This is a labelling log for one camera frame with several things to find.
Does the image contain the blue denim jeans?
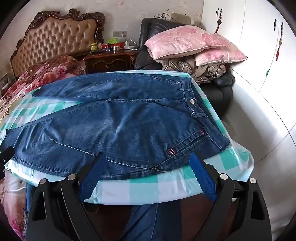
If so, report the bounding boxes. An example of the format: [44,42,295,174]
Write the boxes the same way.
[1,73,230,180]

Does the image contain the green white checkered tablecloth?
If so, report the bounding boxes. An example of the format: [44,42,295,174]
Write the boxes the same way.
[1,71,254,205]

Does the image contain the person leg in jeans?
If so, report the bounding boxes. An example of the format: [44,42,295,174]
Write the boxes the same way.
[120,200,182,241]

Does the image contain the black leather armchair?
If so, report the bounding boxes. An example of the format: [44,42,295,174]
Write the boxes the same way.
[134,18,233,118]

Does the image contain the white wardrobe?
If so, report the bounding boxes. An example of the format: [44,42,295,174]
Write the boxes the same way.
[202,1,295,239]

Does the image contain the red floral bed quilt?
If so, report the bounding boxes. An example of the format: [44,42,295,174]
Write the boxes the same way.
[1,55,86,127]

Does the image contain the plaid beige blanket pile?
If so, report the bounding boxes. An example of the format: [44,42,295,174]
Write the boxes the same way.
[156,56,226,85]

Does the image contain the dark wooden nightstand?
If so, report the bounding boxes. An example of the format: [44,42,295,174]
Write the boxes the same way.
[83,50,137,74]

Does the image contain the small pink satin pillow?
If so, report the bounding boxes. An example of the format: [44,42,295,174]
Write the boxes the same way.
[194,47,247,66]

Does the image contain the yellow lidded jar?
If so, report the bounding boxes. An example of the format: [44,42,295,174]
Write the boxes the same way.
[91,42,98,51]

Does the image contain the tufted tan leather headboard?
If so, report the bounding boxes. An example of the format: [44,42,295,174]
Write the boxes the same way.
[11,9,105,77]

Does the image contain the large pink satin pillow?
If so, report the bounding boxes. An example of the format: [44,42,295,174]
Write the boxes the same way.
[145,25,231,60]

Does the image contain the green crumpled bag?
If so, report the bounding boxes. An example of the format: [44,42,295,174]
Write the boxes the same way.
[106,37,119,45]

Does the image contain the red chinese knot ornament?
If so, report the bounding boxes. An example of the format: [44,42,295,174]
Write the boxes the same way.
[276,22,283,61]

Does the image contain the white charger with cable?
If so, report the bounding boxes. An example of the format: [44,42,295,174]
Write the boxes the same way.
[124,38,139,51]

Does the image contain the wall power outlet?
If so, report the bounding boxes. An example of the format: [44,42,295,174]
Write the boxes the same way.
[113,31,127,38]

